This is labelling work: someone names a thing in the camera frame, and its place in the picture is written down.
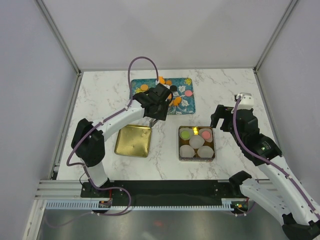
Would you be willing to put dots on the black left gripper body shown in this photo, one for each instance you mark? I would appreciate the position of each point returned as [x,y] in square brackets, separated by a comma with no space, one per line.
[161,114]

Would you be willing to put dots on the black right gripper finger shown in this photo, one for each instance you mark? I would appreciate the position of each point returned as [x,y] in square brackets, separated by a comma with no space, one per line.
[225,124]
[219,113]

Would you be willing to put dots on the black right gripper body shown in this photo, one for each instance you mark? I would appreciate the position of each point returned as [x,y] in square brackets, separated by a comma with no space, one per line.
[229,115]

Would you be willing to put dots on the green cookie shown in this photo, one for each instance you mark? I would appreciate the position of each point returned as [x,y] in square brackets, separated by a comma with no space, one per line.
[185,135]

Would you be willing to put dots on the metal tongs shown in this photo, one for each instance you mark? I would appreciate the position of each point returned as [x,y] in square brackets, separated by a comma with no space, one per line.
[152,122]

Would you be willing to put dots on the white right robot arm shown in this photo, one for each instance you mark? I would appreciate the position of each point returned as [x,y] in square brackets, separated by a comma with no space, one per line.
[295,210]

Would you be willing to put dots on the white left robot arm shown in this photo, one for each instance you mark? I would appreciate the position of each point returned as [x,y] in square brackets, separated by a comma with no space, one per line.
[89,139]

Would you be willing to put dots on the orange round cookie left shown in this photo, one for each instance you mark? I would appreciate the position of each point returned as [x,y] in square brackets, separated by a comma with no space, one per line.
[144,87]

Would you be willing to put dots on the orange round cookie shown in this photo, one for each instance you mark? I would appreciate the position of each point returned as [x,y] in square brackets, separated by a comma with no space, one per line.
[168,82]
[144,87]

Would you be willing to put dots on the orange fish cookie top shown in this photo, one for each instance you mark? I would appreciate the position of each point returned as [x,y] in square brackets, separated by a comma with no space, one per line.
[161,80]

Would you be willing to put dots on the orange fish cookie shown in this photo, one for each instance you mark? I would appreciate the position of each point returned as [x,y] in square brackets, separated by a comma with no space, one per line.
[177,101]
[161,80]

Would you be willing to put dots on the black round cookie right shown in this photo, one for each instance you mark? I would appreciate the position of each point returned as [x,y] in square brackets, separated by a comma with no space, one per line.
[173,88]

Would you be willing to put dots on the orange round cookie top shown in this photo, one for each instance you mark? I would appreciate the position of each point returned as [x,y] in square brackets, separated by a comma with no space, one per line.
[168,82]

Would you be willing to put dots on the orange fish cookie centre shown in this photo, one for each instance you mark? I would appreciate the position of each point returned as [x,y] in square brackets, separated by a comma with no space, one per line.
[177,101]

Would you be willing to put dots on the white paper cup top-right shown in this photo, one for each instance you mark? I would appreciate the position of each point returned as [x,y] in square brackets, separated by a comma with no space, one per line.
[206,129]

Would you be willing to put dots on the teal floral tray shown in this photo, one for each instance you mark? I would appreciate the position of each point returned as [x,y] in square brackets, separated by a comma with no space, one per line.
[187,105]

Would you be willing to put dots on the white paper cup bottom-right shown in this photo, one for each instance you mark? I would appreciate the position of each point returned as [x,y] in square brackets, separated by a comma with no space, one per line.
[205,152]

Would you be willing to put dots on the white paper cup centre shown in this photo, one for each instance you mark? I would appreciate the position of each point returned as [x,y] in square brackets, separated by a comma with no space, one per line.
[196,141]

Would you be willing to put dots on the pink round cookie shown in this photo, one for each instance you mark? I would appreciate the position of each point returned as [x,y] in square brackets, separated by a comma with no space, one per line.
[188,93]

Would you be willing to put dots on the dark cookie tin box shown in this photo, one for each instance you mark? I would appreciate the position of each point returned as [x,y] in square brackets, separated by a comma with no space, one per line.
[193,130]

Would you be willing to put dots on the gold tin lid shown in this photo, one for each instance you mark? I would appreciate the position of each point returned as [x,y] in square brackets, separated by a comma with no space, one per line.
[133,141]

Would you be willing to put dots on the white paper cup bottom-left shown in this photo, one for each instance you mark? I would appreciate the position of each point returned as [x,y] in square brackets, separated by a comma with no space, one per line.
[186,151]

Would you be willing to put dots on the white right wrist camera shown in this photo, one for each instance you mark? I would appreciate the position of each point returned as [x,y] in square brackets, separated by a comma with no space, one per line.
[246,101]

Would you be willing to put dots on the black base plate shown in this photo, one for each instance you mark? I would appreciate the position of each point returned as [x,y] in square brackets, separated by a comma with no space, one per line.
[177,193]

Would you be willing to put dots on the aluminium frame rail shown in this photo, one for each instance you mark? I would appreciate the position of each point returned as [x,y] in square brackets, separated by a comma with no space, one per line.
[58,190]

